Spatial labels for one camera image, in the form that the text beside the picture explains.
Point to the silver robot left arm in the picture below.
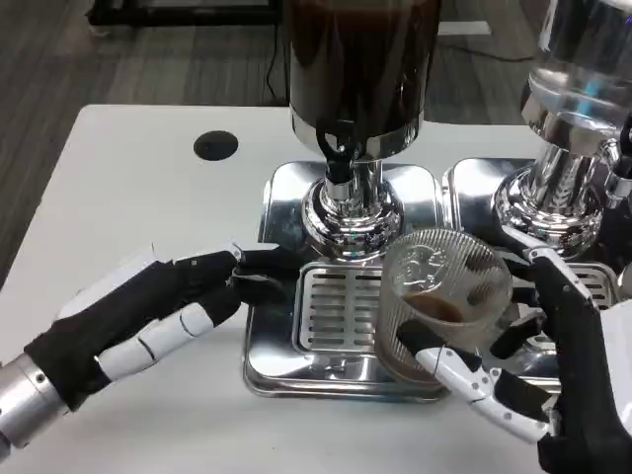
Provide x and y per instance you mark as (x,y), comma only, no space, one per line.
(27,405)

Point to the drink dispenser with dark liquid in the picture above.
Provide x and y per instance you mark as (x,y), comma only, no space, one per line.
(360,64)

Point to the white desk foot bar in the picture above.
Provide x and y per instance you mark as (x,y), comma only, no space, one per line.
(464,28)

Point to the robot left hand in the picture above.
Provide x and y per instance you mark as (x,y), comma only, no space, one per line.
(148,301)

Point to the drink dispenser with clear tank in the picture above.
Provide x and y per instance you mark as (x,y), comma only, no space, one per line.
(563,123)

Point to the clear ribbed glass cup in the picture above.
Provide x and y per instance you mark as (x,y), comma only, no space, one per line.
(434,281)

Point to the steel drip tray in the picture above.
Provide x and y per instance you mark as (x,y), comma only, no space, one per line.
(474,197)
(316,370)

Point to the steel slotted grid plate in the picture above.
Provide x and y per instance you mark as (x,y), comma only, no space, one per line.
(595,281)
(336,306)

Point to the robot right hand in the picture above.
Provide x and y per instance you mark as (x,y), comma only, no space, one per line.
(582,355)

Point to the black furniture frame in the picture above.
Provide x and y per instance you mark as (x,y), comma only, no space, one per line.
(197,12)

